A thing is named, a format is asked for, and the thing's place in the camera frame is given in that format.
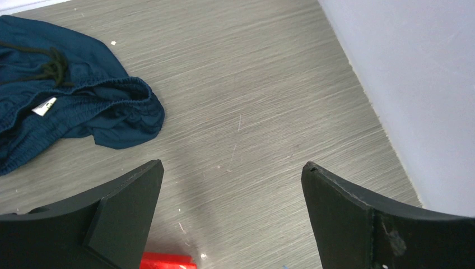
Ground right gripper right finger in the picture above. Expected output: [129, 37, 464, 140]
[301, 162, 474, 268]

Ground dark blue shorts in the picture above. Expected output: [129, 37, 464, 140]
[1, 15, 165, 175]

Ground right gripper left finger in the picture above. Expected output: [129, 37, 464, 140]
[1, 160, 164, 268]

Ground red plastic bin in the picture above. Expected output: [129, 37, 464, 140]
[139, 252, 198, 269]

